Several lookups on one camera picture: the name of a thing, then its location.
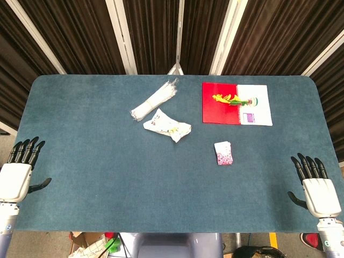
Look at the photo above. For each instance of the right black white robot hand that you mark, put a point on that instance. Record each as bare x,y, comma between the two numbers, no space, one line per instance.
321,196

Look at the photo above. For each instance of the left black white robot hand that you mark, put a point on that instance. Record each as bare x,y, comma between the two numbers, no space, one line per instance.
14,180

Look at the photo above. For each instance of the small pink patterned packet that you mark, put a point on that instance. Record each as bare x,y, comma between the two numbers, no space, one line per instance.
223,153

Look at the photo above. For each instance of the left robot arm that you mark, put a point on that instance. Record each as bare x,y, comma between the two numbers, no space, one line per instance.
6,225

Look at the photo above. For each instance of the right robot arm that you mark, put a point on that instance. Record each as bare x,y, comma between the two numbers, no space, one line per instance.
332,233

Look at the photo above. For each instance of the red and black object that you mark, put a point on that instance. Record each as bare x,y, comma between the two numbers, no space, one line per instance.
310,240

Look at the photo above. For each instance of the yellow floor tape strip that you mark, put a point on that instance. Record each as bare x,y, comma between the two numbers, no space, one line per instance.
273,239

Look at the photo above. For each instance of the blue felt table mat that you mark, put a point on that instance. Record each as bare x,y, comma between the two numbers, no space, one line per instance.
107,174

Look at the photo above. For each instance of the metal table leg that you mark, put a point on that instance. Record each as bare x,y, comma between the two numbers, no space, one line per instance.
237,239

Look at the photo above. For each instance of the cardboard box with paper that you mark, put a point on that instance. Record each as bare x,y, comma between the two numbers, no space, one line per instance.
86,246

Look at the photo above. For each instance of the green plastic object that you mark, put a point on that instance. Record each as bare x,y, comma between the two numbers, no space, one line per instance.
113,245

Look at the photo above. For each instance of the red and white notebook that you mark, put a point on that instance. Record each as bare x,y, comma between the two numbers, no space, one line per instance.
228,110

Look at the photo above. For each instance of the rubber band around straws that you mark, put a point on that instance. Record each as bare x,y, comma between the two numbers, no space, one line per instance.
150,104

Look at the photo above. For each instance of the grey robot torso base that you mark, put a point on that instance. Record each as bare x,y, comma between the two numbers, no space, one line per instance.
172,246

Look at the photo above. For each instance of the bundle of wrapped white straws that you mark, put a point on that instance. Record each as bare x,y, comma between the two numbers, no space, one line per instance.
154,100

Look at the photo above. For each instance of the crumpled white plastic bag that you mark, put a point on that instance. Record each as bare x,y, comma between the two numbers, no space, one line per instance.
168,126

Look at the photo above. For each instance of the thin grey pole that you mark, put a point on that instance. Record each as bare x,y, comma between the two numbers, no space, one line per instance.
179,32

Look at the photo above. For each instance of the white frame post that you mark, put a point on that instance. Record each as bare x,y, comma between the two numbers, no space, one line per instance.
122,37
325,55
228,35
37,35

